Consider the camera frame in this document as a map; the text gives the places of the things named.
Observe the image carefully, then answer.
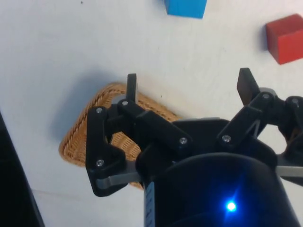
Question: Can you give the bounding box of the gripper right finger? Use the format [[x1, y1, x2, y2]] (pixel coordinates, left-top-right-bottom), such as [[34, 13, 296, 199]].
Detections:
[[214, 68, 303, 157]]

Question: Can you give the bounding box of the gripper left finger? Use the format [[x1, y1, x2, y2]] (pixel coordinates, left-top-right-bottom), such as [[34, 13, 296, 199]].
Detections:
[[85, 73, 194, 197]]

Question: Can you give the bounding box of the wicker basket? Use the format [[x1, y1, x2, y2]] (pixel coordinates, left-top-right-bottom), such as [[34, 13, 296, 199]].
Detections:
[[58, 82, 183, 190]]

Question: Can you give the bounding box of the red cube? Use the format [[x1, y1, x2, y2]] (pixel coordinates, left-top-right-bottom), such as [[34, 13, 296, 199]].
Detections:
[[265, 13, 303, 65]]

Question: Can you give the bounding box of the blue cube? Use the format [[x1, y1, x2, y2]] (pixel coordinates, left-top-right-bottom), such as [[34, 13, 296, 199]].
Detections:
[[162, 0, 208, 19]]

